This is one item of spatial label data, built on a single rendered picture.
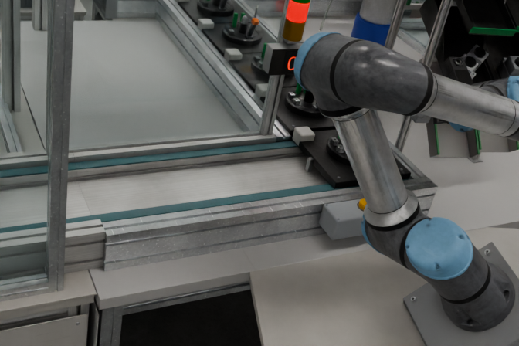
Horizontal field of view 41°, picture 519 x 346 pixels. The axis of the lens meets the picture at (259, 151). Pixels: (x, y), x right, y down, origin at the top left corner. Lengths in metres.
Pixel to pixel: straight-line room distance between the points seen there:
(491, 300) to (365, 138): 0.42
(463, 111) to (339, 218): 0.50
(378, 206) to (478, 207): 0.70
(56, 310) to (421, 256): 0.75
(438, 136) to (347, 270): 0.52
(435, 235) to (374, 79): 0.37
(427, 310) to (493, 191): 0.68
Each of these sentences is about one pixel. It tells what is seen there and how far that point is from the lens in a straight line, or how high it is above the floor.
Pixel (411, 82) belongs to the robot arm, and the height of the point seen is 1.46.
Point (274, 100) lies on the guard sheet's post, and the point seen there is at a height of 1.07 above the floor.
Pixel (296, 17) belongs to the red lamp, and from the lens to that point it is 1.74.
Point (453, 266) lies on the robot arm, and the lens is 1.39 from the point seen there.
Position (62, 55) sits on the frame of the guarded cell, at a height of 1.39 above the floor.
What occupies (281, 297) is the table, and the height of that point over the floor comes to 0.86.
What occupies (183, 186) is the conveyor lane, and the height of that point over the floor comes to 0.92.
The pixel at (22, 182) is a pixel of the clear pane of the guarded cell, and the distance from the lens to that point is 1.35.
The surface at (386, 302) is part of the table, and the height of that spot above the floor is 0.86.
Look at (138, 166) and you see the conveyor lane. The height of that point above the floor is 0.93.
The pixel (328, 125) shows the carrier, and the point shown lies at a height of 0.97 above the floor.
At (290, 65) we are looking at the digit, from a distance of 1.79.
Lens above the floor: 1.93
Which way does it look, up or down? 31 degrees down
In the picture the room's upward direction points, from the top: 12 degrees clockwise
